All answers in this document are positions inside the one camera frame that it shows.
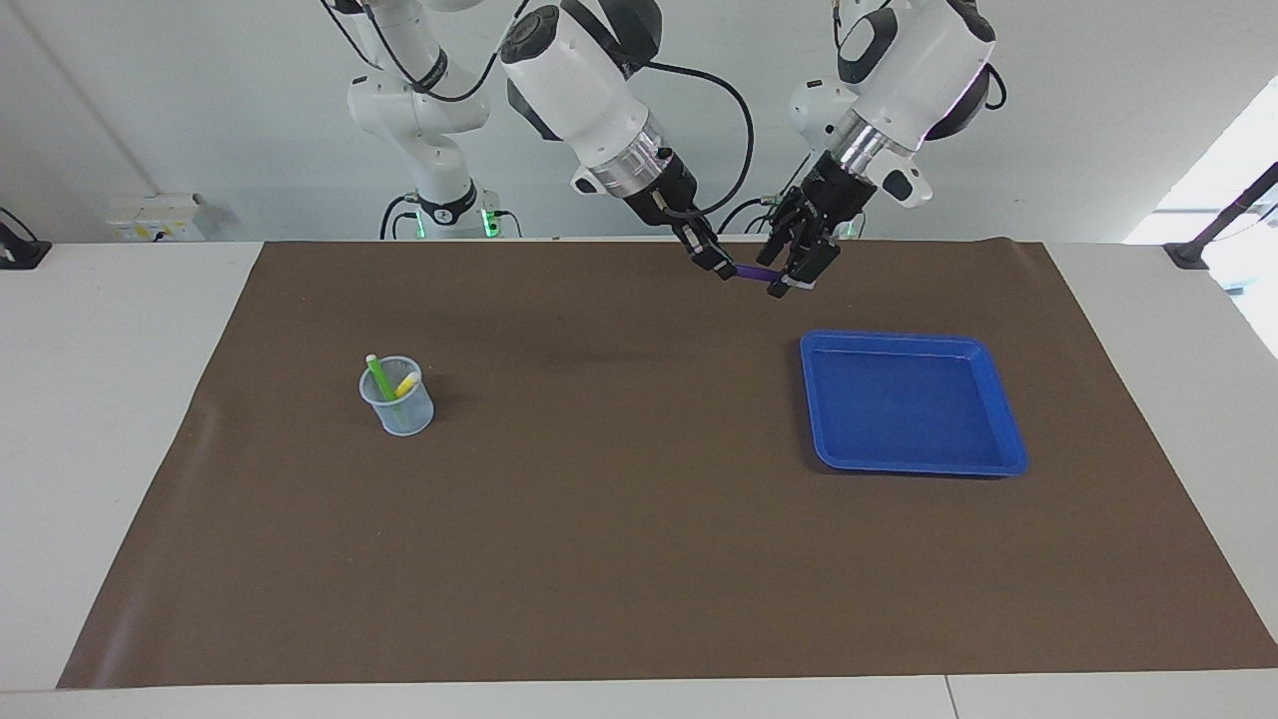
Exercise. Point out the brown table mat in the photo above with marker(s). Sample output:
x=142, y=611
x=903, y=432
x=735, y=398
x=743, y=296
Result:
x=639, y=559

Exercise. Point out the blue plastic tray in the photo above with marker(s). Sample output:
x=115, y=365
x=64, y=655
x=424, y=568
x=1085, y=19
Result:
x=909, y=404

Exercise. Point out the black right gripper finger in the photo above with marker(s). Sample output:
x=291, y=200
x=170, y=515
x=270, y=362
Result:
x=721, y=262
x=697, y=245

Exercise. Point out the yellow pen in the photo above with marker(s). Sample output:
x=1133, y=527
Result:
x=407, y=383

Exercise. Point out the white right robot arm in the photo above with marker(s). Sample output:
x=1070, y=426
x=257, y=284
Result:
x=579, y=80

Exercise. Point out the black clamp stand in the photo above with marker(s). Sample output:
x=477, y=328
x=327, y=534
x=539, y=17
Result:
x=1188, y=255

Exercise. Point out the white wall socket box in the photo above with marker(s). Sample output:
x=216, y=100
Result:
x=155, y=220

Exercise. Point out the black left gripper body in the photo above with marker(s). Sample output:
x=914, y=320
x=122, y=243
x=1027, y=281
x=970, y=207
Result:
x=839, y=190

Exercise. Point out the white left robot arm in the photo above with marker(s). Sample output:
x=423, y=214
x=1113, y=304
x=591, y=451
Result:
x=919, y=60

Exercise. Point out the black table clamp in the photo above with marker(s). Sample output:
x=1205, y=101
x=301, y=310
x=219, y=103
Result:
x=20, y=252

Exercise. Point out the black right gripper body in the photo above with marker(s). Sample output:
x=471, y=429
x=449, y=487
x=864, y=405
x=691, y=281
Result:
x=671, y=190

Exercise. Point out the translucent plastic cup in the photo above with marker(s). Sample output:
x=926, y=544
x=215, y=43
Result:
x=414, y=414

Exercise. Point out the purple pen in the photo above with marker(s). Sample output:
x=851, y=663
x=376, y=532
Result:
x=754, y=271

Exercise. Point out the green pen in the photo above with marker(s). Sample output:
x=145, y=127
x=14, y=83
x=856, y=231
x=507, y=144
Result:
x=377, y=374

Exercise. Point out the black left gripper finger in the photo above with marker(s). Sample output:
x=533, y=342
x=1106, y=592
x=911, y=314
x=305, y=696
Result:
x=781, y=230
x=814, y=262

